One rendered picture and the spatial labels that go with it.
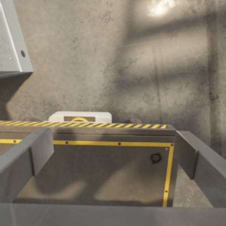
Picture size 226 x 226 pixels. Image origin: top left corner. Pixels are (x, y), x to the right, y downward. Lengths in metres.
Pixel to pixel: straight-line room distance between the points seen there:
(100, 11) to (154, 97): 0.45
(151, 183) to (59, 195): 0.31
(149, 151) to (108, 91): 0.38
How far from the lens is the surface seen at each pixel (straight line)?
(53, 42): 0.83
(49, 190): 0.63
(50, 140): 0.17
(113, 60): 0.77
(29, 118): 0.79
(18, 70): 0.76
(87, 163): 0.54
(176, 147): 0.17
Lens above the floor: 0.77
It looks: 76 degrees down
